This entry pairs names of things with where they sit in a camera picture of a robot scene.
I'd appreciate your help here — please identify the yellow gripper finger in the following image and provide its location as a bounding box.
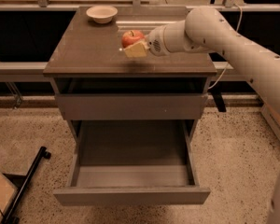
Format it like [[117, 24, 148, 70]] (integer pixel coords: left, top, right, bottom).
[[124, 41, 149, 58]]

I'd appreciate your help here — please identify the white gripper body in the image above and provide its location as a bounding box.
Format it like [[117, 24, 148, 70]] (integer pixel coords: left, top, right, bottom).
[[147, 26, 169, 56]]

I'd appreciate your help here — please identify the red apple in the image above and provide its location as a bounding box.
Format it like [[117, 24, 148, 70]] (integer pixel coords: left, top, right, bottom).
[[121, 30, 145, 48]]

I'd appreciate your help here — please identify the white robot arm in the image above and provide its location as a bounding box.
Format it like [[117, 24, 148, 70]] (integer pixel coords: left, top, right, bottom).
[[121, 7, 280, 126]]

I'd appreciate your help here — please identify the grey drawer cabinet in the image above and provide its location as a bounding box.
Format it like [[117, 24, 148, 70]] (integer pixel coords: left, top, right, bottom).
[[42, 5, 217, 207]]

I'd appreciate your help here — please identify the grey top drawer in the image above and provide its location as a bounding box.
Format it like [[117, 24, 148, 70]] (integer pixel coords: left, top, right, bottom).
[[55, 77, 209, 121]]

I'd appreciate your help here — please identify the open middle drawer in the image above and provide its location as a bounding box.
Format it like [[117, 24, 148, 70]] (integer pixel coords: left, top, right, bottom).
[[54, 120, 210, 205]]

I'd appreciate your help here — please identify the white bowl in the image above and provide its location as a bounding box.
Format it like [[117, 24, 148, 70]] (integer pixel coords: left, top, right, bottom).
[[86, 6, 118, 24]]

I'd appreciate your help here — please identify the black metal stand leg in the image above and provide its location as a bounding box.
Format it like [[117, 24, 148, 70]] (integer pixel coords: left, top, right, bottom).
[[1, 147, 51, 224]]

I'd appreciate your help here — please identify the black bracket behind cabinet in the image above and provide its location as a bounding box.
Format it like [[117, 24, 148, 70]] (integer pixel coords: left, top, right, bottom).
[[209, 84, 227, 112]]

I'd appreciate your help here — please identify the white cable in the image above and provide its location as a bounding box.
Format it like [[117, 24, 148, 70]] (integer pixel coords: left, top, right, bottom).
[[207, 3, 243, 91]]

